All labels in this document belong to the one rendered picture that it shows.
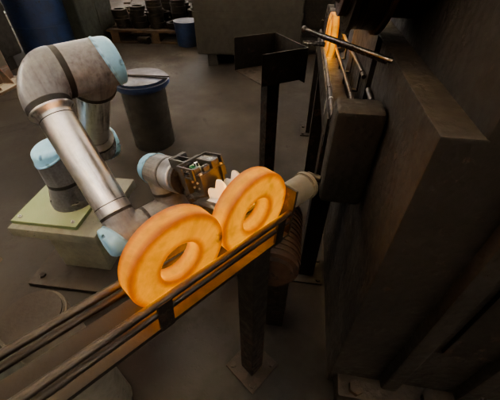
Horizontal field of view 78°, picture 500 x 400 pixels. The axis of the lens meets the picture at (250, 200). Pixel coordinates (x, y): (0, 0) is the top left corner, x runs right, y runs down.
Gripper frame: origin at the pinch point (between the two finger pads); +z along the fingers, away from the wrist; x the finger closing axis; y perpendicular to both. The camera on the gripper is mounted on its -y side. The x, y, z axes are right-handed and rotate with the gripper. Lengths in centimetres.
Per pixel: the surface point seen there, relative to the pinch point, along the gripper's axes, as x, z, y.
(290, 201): 7.8, 2.3, -2.8
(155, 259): -18.6, 3.5, 3.9
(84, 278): -23, -88, -44
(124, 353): -26.9, 1.8, -6.6
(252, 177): -0.1, 3.2, 6.2
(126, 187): 6, -83, -17
